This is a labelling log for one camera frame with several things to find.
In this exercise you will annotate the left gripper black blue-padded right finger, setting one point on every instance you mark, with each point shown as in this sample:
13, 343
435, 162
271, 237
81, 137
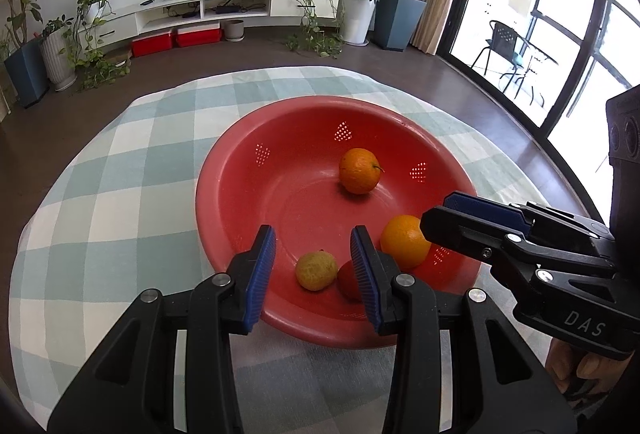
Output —
498, 383

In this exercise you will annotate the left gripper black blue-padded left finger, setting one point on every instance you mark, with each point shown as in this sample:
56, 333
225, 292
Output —
127, 384

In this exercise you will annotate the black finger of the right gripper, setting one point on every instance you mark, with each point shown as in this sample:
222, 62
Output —
479, 239

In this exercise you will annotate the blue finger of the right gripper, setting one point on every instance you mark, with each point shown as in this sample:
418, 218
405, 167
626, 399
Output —
499, 214

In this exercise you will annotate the smooth orange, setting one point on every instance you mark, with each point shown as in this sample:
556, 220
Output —
404, 241

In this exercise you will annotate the red tomato with stem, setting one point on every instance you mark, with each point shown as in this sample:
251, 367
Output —
347, 283

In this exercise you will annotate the rough orange tangerine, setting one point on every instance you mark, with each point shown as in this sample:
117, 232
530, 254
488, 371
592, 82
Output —
359, 171

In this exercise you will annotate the yellow-green lemon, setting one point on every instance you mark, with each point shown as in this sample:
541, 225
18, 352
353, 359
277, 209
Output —
316, 270

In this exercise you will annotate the person's right hand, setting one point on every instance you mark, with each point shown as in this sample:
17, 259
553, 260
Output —
564, 366

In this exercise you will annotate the black balcony chair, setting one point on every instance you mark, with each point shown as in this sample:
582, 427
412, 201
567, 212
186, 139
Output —
515, 49

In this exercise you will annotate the checkered green white tablecloth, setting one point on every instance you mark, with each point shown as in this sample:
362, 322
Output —
120, 219

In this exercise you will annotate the red plastic colander bowl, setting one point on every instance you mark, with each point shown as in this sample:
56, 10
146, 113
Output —
278, 166

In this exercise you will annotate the trailing plant on cabinet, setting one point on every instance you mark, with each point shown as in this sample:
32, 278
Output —
311, 36

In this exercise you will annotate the left blue planter plant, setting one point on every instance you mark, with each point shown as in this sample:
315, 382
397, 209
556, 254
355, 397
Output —
24, 63

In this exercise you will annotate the small white empty pot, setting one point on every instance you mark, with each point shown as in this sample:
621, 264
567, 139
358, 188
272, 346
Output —
234, 30

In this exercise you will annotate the hanging plant on cabinet left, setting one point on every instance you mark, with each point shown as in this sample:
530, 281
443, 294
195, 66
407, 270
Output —
83, 46

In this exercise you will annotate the red storage box left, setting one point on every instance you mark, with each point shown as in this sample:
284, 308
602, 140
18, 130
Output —
151, 43

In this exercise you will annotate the red storage box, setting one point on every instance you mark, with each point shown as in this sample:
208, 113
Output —
198, 35
151, 43

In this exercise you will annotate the left white pot plant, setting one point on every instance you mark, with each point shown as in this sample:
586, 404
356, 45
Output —
54, 52

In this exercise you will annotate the red storage box right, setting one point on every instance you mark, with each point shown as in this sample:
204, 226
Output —
198, 35

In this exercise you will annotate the white TV cabinet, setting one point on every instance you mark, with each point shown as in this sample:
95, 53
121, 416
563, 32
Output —
125, 24

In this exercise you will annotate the black camera box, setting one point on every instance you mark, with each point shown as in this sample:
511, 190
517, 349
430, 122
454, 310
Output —
622, 114

